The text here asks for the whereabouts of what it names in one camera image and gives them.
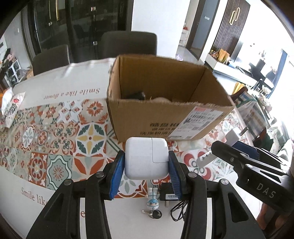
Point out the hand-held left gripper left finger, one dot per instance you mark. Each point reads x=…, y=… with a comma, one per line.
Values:
x=114, y=174

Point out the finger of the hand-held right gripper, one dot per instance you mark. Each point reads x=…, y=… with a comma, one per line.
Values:
x=249, y=149
x=227, y=152

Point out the white shoe rack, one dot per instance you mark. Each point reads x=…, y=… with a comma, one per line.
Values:
x=10, y=66

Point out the striped cloth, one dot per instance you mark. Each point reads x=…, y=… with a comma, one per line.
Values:
x=252, y=115

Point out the pink doll toy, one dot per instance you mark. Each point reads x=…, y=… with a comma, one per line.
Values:
x=160, y=100

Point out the small white cabinet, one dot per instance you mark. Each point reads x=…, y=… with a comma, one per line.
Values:
x=183, y=38

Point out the black sliding glass door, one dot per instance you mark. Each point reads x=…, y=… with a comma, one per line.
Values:
x=75, y=23

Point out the dark hallway door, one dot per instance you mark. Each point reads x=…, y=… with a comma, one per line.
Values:
x=202, y=25

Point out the dark grey dining chair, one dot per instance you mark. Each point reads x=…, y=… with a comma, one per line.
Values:
x=128, y=43
x=51, y=59

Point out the yellow bags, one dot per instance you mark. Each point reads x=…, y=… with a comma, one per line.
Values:
x=223, y=55

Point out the yellow item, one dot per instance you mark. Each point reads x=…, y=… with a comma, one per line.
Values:
x=238, y=88

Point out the small white blue figurine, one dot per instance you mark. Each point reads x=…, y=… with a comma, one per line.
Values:
x=152, y=197

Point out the black key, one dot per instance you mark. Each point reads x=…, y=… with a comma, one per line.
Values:
x=155, y=214

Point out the brown cardboard box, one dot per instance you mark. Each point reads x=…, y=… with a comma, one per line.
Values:
x=142, y=115

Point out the white plastic packet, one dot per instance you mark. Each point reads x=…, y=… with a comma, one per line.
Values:
x=5, y=98

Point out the black power adapter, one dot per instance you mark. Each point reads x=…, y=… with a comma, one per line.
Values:
x=167, y=194

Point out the small white adapter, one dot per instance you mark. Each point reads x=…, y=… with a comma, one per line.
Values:
x=233, y=137

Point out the white square charger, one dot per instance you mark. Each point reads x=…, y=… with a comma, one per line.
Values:
x=145, y=158

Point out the floral tissue packet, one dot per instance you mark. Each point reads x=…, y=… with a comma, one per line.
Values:
x=15, y=108

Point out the dark slatted wall panel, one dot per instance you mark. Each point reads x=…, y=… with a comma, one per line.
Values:
x=229, y=25

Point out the white tv cabinet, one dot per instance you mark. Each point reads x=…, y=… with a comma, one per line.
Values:
x=229, y=69

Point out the black round speaker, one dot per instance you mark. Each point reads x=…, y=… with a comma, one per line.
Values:
x=135, y=95

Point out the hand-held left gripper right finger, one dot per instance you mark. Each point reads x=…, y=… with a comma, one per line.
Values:
x=175, y=177

